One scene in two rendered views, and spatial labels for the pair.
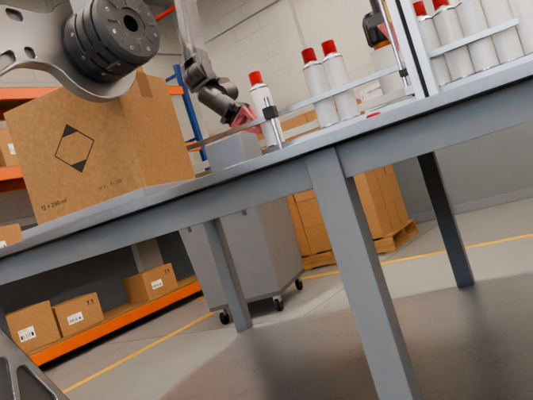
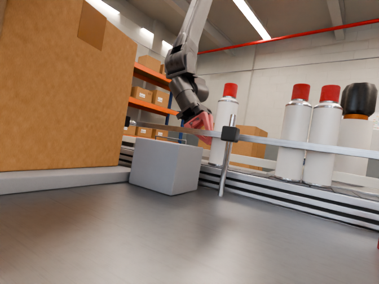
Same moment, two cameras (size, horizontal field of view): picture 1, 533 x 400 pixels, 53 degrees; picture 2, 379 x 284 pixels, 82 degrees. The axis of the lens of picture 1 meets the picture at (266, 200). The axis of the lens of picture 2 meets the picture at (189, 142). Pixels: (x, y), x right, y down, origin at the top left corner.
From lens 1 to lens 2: 0.90 m
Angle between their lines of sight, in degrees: 3
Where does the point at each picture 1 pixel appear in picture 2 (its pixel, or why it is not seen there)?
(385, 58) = (356, 131)
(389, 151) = not seen: outside the picture
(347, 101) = (324, 165)
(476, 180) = not seen: hidden behind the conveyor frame
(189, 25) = (194, 18)
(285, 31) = (243, 85)
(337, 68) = (333, 122)
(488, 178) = not seen: hidden behind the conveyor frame
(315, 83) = (295, 126)
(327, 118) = (290, 171)
